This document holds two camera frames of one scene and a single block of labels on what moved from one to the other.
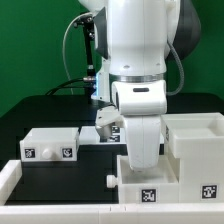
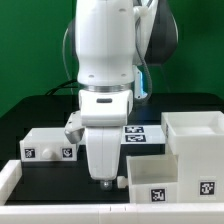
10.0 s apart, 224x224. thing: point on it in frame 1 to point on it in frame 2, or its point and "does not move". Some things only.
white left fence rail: (10, 174) does not move
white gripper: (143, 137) to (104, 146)
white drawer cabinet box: (197, 140) does not move
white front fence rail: (118, 213) does not move
